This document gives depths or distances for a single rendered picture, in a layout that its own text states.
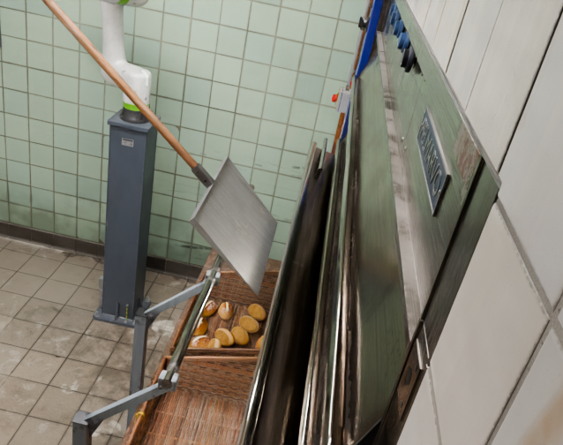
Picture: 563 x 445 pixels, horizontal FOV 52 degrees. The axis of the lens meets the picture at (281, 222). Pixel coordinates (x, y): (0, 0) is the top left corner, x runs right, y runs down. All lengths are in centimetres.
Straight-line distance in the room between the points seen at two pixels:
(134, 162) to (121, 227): 39
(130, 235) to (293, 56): 129
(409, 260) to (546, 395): 42
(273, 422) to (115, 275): 231
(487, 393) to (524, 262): 8
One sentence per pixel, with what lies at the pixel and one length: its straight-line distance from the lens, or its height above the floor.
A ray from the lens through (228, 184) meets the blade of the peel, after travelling 232.
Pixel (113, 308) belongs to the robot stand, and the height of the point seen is 8.
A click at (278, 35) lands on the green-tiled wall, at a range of 322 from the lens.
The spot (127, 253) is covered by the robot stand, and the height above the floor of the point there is 46.
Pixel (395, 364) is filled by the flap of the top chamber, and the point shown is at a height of 182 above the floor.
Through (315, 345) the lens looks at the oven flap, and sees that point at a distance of 122.
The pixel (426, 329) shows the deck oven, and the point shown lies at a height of 194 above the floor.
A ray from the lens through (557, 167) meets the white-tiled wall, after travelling 35.
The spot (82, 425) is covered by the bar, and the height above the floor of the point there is 95.
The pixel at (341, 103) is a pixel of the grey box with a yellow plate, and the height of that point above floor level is 145.
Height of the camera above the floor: 224
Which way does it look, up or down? 28 degrees down
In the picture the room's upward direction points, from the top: 12 degrees clockwise
